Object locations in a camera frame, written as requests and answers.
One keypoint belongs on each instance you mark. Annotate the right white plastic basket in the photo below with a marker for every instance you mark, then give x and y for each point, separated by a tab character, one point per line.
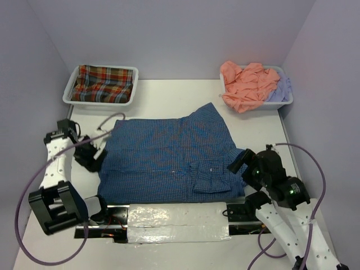
281	104

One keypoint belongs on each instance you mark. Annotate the left white plastic basket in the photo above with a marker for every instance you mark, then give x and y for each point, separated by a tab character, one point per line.
70	85

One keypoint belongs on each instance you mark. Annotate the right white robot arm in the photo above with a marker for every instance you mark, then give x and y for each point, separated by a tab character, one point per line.
282	203

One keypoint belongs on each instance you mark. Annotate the white plastic basket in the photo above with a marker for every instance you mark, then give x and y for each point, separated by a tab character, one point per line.
70	85
281	104

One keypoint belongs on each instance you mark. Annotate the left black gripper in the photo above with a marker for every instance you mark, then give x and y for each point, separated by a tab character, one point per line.
90	163

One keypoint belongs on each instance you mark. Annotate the blue checked long sleeve shirt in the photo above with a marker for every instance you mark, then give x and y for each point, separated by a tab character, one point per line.
182	160

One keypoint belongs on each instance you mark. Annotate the salmon orange shirt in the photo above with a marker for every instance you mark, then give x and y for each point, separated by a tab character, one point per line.
247	88

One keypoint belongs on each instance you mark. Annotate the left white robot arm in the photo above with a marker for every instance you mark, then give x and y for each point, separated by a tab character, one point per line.
57	205

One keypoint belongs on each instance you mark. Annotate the lavender shirt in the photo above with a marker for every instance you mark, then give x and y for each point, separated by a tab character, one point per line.
283	90

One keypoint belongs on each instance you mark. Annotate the orange plaid folded shirt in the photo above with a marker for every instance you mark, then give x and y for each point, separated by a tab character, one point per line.
103	85

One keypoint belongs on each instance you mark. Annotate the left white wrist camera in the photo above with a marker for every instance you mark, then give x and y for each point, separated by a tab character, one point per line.
99	144

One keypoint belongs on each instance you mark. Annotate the white cardboard front cover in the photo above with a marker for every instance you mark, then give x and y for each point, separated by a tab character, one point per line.
103	253

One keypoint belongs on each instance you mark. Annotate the silver foil tape sheet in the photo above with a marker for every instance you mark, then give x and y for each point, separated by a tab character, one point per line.
175	223

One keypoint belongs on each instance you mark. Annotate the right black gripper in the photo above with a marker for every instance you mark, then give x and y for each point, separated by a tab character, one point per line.
249	157

